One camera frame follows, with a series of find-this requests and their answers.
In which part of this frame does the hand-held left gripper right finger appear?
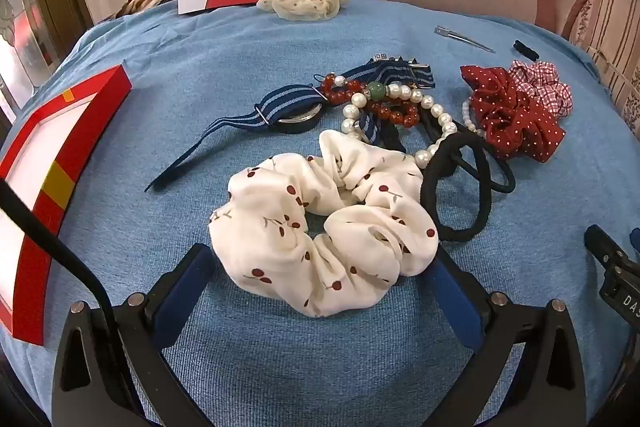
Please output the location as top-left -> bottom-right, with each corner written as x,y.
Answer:
425,252 -> 588,427

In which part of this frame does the navy striped strap watch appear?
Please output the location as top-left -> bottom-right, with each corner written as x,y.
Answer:
145,59 -> 436,194

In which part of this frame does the thin black hair tie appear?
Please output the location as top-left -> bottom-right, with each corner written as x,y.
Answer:
435,133 -> 517,195

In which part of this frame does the red bead bracelet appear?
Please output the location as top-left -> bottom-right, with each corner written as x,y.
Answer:
320,74 -> 421,128

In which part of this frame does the red polka dot scrunchie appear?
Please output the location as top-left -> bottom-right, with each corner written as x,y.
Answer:
460,64 -> 567,164

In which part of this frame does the small black hair clip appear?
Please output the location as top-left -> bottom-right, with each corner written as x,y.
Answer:
514,40 -> 540,62

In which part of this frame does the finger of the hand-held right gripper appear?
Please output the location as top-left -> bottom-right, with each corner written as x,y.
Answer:
585,224 -> 623,265

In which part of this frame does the black cable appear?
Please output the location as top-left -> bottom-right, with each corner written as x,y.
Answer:
0,179 -> 118,323

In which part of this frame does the thick black hair tie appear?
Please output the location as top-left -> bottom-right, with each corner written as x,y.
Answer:
420,134 -> 494,244

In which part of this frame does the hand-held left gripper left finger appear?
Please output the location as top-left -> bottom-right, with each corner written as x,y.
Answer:
52,243 -> 218,427

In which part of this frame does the silver hair clip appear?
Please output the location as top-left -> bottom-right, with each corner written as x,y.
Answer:
434,26 -> 496,54

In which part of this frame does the large pearl bracelet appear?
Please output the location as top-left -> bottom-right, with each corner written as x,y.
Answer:
341,88 -> 457,168

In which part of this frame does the cream dotted scrunchie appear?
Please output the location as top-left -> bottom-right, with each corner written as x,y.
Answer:
256,0 -> 354,22

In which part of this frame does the red checkered scrunchie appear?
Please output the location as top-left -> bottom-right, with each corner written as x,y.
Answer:
507,60 -> 574,118

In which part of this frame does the striped sofa seat cushion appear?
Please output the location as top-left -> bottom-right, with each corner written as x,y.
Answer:
570,0 -> 640,138

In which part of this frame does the red tray box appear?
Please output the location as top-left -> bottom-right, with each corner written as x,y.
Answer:
0,64 -> 133,347

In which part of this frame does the small pearl bracelet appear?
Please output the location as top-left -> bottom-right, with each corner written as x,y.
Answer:
461,99 -> 487,138

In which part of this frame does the white cherry print scrunchie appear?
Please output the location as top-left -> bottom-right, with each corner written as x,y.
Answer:
208,129 -> 440,319

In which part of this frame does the blue blanket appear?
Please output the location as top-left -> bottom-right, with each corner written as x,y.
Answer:
0,0 -> 640,427

